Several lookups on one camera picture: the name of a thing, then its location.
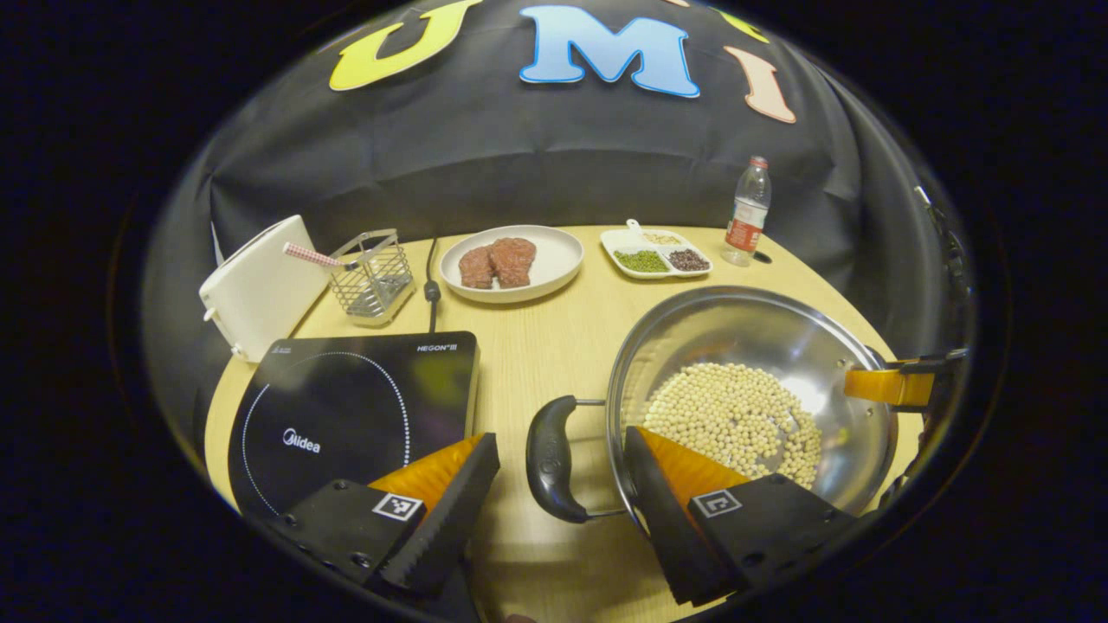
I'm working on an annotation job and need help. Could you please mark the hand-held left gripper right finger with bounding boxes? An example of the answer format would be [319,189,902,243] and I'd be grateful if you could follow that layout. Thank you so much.
[623,427,866,607]

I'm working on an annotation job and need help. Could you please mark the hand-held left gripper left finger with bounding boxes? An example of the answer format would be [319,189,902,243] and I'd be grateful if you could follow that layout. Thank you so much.
[273,433,501,600]

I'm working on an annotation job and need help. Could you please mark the black induction cooktop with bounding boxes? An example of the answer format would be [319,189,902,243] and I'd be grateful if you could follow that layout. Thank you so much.
[228,331,480,520]

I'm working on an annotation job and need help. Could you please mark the steel pot with black handle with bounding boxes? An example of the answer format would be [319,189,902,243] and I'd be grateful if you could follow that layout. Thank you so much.
[525,286,901,533]

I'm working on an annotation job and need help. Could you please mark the pile of yellow soybeans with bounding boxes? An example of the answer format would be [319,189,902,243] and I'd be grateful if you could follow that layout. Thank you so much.
[642,362,823,490]

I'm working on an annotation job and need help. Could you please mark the black tripod stand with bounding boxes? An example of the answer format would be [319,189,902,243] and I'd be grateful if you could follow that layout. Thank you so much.
[913,184,975,295]

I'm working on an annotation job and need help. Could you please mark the clear plastic water bottle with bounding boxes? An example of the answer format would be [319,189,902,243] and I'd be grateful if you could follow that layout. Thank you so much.
[721,156,772,267]

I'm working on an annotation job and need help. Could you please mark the raw red meat piece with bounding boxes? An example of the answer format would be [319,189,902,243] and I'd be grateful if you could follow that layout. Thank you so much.
[489,237,538,289]
[459,246,496,290]

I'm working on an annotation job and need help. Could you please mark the white divided dish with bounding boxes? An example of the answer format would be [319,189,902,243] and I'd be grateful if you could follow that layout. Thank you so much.
[600,219,713,280]

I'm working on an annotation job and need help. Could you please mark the white round plate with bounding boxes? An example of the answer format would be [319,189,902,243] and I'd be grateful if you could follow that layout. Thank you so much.
[440,225,585,304]

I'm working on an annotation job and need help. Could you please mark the white toaster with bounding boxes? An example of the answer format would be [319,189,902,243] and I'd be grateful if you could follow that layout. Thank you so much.
[199,215,332,363]

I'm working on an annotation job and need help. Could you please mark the pink striped straw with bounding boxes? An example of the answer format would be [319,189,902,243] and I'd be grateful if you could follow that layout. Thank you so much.
[283,242,347,269]

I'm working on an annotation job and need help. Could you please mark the black backdrop cloth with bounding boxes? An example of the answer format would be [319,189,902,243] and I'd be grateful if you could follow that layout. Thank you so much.
[143,0,975,434]

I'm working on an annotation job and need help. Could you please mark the black power cable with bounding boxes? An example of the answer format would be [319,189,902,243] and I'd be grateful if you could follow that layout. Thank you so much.
[422,238,442,334]

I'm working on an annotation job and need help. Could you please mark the metal wire basket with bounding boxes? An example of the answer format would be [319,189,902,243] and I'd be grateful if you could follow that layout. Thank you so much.
[327,228,416,327]

